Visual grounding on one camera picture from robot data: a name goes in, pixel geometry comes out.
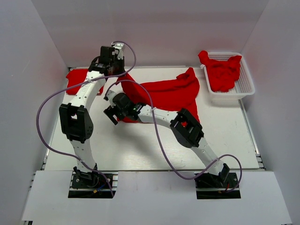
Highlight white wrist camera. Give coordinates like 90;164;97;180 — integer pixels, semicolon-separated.
104;90;117;103
111;42;125;60

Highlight red t shirt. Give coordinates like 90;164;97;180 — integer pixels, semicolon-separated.
117;67;200;121
65;68;105;96

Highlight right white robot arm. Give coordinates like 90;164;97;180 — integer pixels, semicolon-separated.
104;90;229;187

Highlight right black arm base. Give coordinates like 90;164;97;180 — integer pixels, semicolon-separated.
195;172;241;200

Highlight white plastic basket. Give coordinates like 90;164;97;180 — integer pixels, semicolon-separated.
201;52;255;103

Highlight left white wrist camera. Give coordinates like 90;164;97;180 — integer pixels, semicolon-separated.
111;42;125;60

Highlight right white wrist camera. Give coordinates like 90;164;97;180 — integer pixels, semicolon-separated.
104;90;117;103

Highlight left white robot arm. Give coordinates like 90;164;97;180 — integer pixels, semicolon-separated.
59;42;125;187

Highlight red t shirts in basket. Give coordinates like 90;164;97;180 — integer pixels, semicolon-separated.
198;51;242;92

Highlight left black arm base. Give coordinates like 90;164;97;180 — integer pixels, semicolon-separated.
68;167;118;199

